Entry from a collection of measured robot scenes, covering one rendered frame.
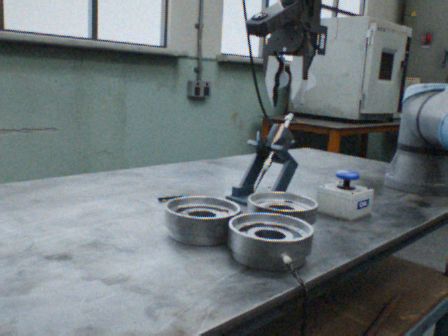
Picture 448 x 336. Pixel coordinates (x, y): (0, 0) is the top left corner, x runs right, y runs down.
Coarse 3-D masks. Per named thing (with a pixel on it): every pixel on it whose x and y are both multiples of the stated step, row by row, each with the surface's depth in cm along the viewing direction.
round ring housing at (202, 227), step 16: (176, 208) 64; (224, 208) 65; (176, 224) 58; (192, 224) 57; (208, 224) 57; (224, 224) 58; (176, 240) 59; (192, 240) 58; (208, 240) 58; (224, 240) 59
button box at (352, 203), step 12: (324, 192) 75; (336, 192) 73; (348, 192) 73; (360, 192) 73; (372, 192) 76; (324, 204) 75; (336, 204) 74; (348, 204) 72; (360, 204) 73; (336, 216) 74; (348, 216) 72; (360, 216) 74
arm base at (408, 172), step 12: (396, 156) 99; (408, 156) 95; (420, 156) 94; (432, 156) 93; (444, 156) 93; (396, 168) 97; (408, 168) 95; (420, 168) 93; (432, 168) 93; (444, 168) 93; (396, 180) 96; (408, 180) 94; (420, 180) 93; (432, 180) 94; (444, 180) 93; (408, 192) 94; (420, 192) 93; (432, 192) 93; (444, 192) 93
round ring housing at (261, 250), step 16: (240, 224) 58; (288, 224) 59; (304, 224) 57; (240, 240) 52; (256, 240) 50; (272, 240) 50; (288, 240) 50; (304, 240) 51; (240, 256) 53; (256, 256) 51; (272, 256) 50; (288, 256) 51; (304, 256) 52
